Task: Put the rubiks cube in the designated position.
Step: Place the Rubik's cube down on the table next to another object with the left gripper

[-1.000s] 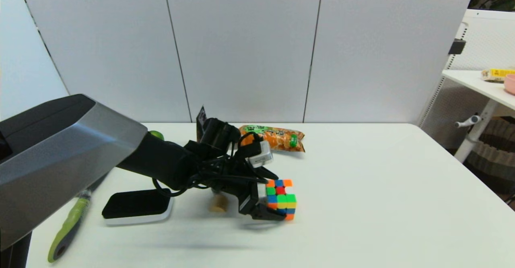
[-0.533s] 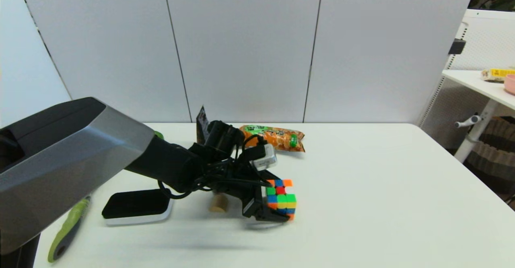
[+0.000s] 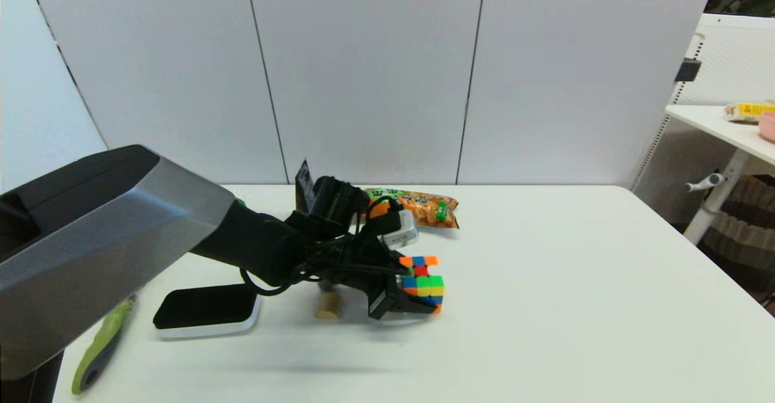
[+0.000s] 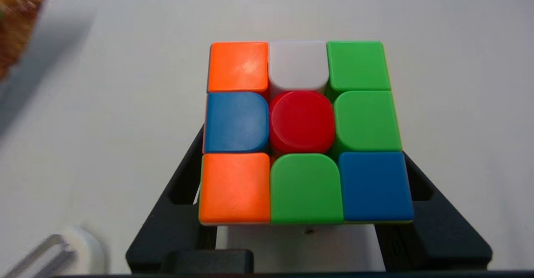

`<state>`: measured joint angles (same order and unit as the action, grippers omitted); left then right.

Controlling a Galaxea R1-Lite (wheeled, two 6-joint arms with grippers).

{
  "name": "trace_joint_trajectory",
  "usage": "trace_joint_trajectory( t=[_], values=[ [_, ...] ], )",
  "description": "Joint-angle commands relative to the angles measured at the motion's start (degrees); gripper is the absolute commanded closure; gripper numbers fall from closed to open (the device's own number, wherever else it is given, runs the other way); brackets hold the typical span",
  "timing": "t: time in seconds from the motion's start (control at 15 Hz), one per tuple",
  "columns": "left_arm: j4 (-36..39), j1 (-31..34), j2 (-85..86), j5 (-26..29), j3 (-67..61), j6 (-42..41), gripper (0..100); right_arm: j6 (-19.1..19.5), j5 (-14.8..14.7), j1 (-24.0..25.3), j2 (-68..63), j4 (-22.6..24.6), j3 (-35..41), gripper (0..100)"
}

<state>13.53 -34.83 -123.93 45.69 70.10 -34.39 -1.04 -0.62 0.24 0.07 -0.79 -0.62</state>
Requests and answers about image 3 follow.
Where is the multicolour rubiks cube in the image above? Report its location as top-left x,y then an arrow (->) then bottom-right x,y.
398,255 -> 445,314

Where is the small wooden cork cylinder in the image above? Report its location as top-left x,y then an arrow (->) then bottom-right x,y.
314,291 -> 343,321

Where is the orange snack bag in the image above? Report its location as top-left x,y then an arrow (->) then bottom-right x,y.
362,188 -> 460,230

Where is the black squeeze tube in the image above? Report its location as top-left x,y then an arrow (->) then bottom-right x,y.
295,160 -> 315,213

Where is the black and white eraser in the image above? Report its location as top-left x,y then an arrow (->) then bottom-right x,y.
153,283 -> 263,339

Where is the white side table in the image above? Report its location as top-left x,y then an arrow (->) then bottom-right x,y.
665,104 -> 775,245

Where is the striped brown fabric basket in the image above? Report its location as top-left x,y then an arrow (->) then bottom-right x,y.
696,175 -> 775,295

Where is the black clamp box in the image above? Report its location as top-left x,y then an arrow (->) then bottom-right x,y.
674,58 -> 702,83

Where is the yellow box on side table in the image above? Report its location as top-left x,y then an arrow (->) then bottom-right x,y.
724,102 -> 775,124

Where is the white perforated partition panel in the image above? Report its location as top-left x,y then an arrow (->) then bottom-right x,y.
628,13 -> 775,225

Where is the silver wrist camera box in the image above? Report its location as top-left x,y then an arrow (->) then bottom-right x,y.
381,209 -> 420,250

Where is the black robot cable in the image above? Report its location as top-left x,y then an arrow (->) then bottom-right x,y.
240,196 -> 405,297

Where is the grey brush with green handle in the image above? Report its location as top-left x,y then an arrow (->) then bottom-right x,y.
71,297 -> 137,395

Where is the grey table crank handle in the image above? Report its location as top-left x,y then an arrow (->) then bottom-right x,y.
683,174 -> 725,194

